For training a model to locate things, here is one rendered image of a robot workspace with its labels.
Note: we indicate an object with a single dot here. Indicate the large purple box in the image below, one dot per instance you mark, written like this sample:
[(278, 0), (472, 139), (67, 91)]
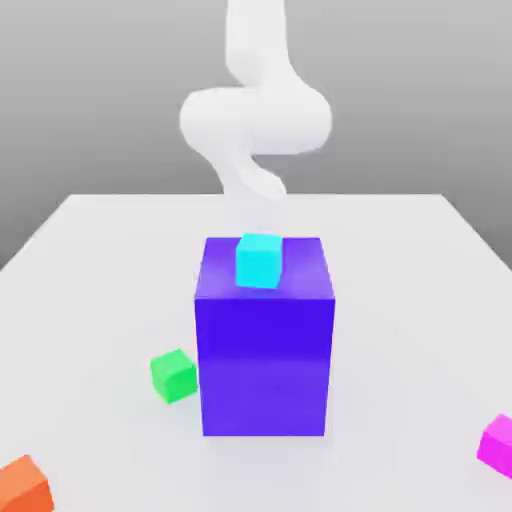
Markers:
[(264, 360)]

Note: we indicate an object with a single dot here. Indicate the small orange cube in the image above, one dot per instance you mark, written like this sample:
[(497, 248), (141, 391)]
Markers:
[(24, 486)]

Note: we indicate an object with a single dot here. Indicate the small green cube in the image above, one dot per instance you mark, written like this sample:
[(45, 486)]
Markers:
[(174, 378)]

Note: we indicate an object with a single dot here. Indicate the small cyan cube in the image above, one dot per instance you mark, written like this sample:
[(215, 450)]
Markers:
[(258, 264)]

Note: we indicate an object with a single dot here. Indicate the small magenta cube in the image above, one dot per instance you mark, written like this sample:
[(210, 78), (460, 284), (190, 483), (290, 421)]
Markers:
[(499, 446)]

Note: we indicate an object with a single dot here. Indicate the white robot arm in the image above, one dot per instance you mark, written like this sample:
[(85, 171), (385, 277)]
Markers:
[(256, 120)]

